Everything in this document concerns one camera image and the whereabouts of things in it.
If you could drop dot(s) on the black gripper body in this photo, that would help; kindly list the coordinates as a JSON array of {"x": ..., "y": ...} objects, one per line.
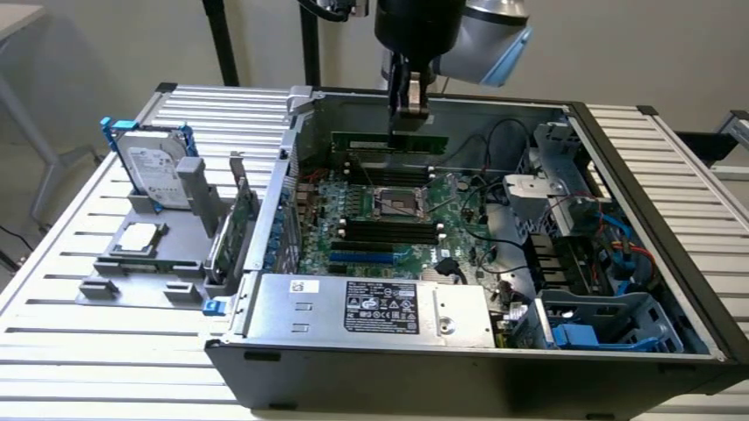
[{"x": 415, "y": 26}]

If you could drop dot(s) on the green RAM stick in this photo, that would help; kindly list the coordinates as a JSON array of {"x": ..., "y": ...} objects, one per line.
[{"x": 430, "y": 143}]

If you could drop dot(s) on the black RAM slot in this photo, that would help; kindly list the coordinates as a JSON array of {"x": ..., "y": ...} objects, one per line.
[
  {"x": 389, "y": 223},
  {"x": 389, "y": 183},
  {"x": 389, "y": 240},
  {"x": 389, "y": 234},
  {"x": 389, "y": 229},
  {"x": 389, "y": 173},
  {"x": 389, "y": 168},
  {"x": 389, "y": 179}
]

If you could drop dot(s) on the black expansion slot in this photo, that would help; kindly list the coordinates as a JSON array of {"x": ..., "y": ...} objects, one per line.
[{"x": 359, "y": 246}]

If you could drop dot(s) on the blue expansion slot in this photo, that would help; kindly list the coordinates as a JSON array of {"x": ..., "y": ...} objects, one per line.
[{"x": 359, "y": 257}]

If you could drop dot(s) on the grey case latch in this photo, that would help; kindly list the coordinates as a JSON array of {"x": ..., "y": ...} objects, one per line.
[{"x": 301, "y": 100}]

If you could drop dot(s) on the metal disk bay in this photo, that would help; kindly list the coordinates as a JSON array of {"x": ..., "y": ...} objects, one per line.
[{"x": 556, "y": 175}]

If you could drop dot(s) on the green motherboard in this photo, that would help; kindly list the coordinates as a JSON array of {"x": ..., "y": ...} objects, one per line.
[{"x": 381, "y": 259}]

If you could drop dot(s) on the green graphics card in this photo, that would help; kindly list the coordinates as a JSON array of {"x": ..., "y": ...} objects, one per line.
[{"x": 236, "y": 219}]

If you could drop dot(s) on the hard disk in blue caddy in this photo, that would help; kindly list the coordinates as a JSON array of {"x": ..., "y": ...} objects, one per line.
[{"x": 154, "y": 169}]

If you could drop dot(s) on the grey power supply unit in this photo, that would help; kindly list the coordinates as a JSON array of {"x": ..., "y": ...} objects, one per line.
[{"x": 327, "y": 307}]

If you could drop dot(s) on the silver CPU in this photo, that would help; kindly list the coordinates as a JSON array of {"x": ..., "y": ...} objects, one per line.
[{"x": 138, "y": 239}]

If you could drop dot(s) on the grey parts rack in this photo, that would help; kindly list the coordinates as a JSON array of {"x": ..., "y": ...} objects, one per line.
[{"x": 158, "y": 272}]

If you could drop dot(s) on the blue plastic clip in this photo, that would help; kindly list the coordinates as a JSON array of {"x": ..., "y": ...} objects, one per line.
[{"x": 212, "y": 306}]

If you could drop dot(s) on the grey blue disk cage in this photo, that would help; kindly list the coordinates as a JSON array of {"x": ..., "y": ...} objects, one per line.
[{"x": 620, "y": 316}]

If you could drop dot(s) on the black open PC case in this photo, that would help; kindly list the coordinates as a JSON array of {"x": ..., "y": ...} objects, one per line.
[{"x": 410, "y": 377}]

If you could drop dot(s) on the black stand post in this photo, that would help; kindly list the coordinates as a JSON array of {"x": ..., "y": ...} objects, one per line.
[
  {"x": 310, "y": 48},
  {"x": 224, "y": 44}
]

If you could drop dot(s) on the CPU socket metal frame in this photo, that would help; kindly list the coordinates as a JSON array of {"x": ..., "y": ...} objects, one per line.
[{"x": 399, "y": 202}]

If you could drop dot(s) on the aluminium profile frame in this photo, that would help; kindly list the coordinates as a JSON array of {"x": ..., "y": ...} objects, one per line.
[{"x": 728, "y": 144}]

